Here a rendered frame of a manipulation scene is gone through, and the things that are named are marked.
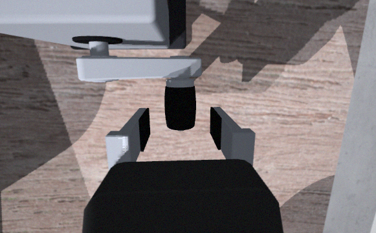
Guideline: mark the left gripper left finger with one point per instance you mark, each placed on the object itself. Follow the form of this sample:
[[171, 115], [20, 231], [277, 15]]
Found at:
[[125, 145]]

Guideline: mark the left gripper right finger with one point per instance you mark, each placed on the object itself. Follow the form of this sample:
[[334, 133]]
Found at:
[[233, 141]]

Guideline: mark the grey pencil sharpener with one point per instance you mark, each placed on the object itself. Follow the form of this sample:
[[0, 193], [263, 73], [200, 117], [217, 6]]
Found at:
[[123, 24]]

